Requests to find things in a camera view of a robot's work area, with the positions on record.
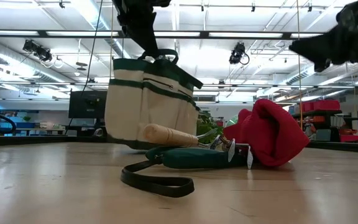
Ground red storage bin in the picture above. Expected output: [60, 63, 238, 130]
[301, 99, 341, 113]

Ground black overhead frame beam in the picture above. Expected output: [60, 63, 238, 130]
[0, 30, 324, 40]

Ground green pruning shears black strap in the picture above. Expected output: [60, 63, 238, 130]
[120, 146, 250, 198]

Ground black shelving unit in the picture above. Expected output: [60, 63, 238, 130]
[291, 108, 358, 143]

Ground black table frame rail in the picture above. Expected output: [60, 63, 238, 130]
[0, 133, 358, 155]

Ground green transparent spray bottle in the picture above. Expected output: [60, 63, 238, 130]
[227, 114, 239, 128]

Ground black computer monitor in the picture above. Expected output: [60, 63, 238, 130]
[68, 90, 108, 119]

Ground wooden-handled metal hand rake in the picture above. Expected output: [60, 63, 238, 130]
[143, 123, 254, 170]

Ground blue storage shelf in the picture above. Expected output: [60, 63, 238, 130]
[0, 109, 40, 137]

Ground green plant in white pot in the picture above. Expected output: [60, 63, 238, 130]
[196, 110, 225, 144]

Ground red gardening glove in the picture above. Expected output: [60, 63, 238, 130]
[223, 98, 310, 167]

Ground black hanging cable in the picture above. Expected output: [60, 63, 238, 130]
[64, 0, 104, 134]

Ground cream canvas gardening bag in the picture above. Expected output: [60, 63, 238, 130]
[104, 49, 204, 151]

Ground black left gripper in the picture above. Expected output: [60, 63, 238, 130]
[112, 0, 172, 58]

